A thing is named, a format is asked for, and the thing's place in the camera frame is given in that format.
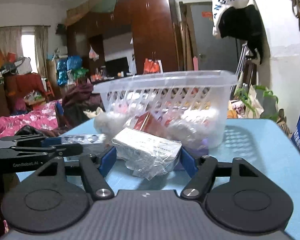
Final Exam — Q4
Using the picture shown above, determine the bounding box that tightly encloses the black hanging garment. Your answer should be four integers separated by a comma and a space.
218, 4, 264, 64

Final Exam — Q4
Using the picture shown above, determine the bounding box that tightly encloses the pink floral blanket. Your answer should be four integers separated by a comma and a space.
0, 99, 62, 138

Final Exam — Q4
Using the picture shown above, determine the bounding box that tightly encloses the green potted plant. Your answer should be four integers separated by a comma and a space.
235, 85, 279, 122

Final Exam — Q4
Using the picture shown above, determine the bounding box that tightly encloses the red paper cup in bag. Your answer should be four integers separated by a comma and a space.
133, 112, 167, 138

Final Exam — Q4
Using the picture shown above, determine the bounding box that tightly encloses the black television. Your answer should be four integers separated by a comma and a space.
105, 57, 129, 77

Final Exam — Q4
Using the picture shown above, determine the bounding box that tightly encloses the beige window curtain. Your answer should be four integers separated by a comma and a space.
0, 25, 49, 77

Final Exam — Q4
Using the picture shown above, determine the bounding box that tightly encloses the white labelled box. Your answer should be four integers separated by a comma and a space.
111, 127, 181, 180

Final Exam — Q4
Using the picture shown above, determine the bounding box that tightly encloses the white item in clear bag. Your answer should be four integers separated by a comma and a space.
167, 108, 224, 149

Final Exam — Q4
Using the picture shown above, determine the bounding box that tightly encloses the grey door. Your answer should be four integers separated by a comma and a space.
190, 2, 240, 73

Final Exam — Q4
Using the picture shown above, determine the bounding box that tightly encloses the purple box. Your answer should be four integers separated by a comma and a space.
190, 138, 209, 158

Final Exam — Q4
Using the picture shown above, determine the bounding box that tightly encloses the orange white hanging bag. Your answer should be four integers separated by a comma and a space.
143, 59, 163, 74

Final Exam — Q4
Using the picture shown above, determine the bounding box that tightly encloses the dark red wooden wardrobe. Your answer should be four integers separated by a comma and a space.
66, 0, 183, 74

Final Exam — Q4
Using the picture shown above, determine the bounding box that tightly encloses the blue plastic bags pile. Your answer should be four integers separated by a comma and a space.
57, 55, 87, 87

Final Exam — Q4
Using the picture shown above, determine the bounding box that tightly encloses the white plastic laundry basket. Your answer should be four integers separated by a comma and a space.
92, 69, 239, 150

